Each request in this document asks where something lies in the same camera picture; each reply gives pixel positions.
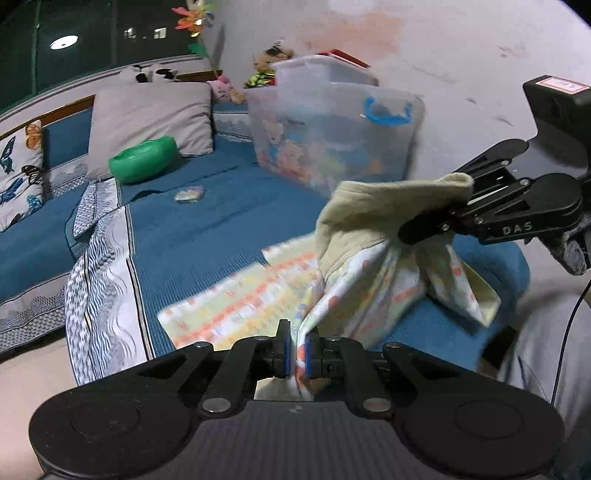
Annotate colourful patterned baby garment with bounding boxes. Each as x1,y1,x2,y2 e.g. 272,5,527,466
157,173,501,401

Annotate clear plastic storage bin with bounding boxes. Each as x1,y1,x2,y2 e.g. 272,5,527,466
246,55,425,196

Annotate white patterned bed sheet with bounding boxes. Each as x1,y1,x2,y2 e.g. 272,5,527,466
64,178,154,385

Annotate blue bed cover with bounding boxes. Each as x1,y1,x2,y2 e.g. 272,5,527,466
0,101,532,375

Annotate small clear plastic packet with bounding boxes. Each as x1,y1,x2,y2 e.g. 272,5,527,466
174,186,205,204

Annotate green round cushion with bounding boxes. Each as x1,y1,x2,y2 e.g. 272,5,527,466
108,136,179,184

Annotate pink plush toy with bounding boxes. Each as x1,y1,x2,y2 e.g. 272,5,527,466
207,75,247,105

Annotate grey pillow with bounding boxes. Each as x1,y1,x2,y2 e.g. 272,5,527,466
86,82,213,180

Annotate large butterfly print pillow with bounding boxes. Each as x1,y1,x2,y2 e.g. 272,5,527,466
0,120,43,232

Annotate panda plush toy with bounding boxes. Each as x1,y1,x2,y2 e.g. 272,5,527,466
117,63,177,84

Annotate orange paper flower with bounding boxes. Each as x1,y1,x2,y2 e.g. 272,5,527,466
171,0,215,38

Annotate dark window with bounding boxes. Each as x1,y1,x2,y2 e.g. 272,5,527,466
1,0,195,112

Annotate blue bin handle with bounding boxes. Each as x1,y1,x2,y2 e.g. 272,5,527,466
362,97,414,127

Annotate black cable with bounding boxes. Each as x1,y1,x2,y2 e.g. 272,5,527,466
550,276,591,407

